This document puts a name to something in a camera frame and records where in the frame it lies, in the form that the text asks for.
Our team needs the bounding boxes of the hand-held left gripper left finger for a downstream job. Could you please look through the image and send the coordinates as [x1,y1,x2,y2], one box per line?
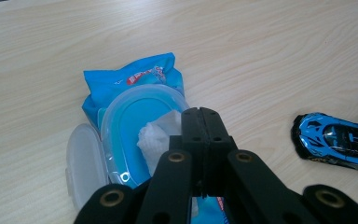
[168,106,205,198]

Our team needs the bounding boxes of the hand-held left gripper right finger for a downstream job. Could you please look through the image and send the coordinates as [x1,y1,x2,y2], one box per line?
[200,106,239,198]

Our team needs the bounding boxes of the white wet wipe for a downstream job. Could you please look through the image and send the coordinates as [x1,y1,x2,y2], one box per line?
[135,109,184,177]

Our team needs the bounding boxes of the blue wet wipes pack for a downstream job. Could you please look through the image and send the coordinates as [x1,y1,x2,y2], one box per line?
[64,51,231,224]

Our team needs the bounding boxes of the blue and black toy car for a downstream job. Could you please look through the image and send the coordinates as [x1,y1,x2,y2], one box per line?
[290,111,358,179]

